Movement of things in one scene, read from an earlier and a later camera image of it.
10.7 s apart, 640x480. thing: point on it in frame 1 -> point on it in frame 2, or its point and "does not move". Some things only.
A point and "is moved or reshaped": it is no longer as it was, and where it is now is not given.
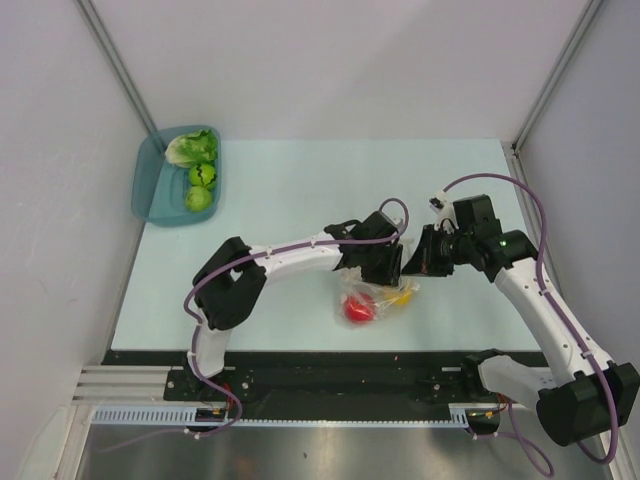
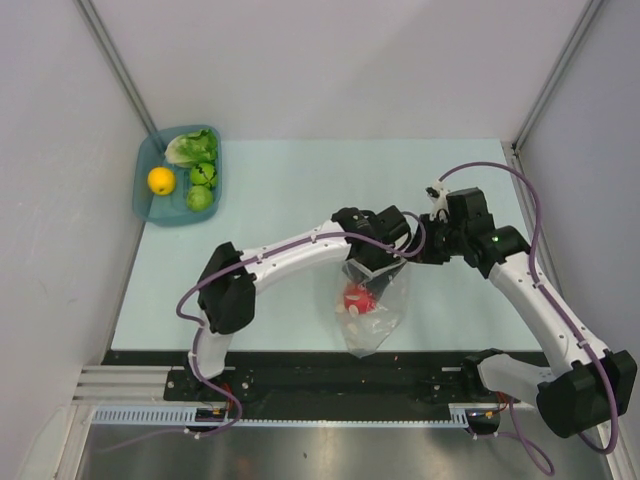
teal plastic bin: (159, 188) does not move
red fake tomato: (361, 307) is moved or reshaped
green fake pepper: (198, 199) does not move
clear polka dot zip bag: (361, 302) is moved or reshaped
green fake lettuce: (199, 147) does not move
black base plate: (314, 385) does not move
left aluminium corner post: (103, 39) does not move
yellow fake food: (398, 297) -> (160, 180)
